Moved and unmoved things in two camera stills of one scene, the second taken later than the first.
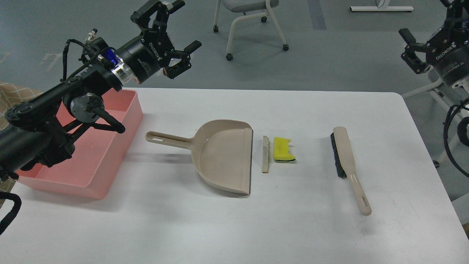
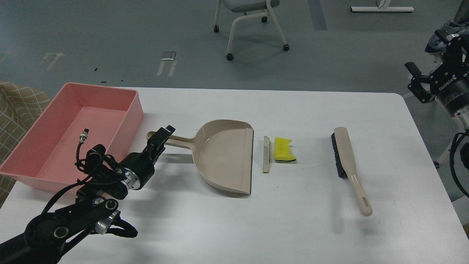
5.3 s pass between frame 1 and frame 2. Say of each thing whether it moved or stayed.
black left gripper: moved
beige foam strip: stayed
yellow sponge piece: stayed
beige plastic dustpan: stayed
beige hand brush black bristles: stayed
